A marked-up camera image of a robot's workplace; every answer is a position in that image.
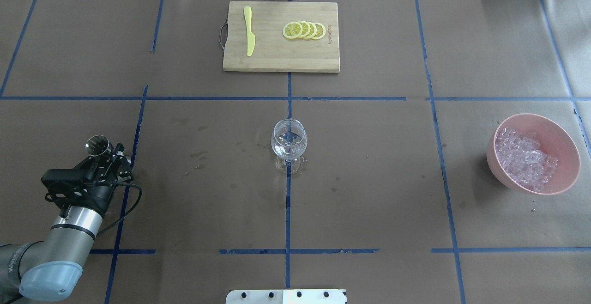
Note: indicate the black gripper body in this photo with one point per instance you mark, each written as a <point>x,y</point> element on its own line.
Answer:
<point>98,193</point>

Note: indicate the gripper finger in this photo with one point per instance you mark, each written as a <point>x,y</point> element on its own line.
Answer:
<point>119,150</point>

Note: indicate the steel double jigger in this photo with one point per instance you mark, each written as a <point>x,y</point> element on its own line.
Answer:
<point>98,145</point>

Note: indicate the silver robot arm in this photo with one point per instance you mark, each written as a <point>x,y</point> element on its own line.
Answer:
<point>48,270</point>

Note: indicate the clear wine glass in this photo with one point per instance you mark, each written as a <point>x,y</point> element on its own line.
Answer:
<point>289,141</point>

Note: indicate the ice cubes pile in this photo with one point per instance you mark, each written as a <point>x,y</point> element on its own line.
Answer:
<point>522,157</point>

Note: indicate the yellow plastic knife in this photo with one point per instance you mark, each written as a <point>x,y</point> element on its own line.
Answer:
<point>251,38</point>

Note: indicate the bamboo cutting board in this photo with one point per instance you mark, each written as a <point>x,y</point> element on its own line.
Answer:
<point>275,53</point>

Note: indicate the lemon slice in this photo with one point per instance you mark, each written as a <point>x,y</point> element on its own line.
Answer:
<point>305,29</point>
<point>312,29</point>
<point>293,30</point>
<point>320,31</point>

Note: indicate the pink bowl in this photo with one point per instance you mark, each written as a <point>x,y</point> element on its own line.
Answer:
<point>554,140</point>

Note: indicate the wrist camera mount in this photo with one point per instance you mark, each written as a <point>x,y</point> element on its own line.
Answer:
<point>63,184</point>

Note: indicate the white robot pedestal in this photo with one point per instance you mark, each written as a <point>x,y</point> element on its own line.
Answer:
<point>287,296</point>

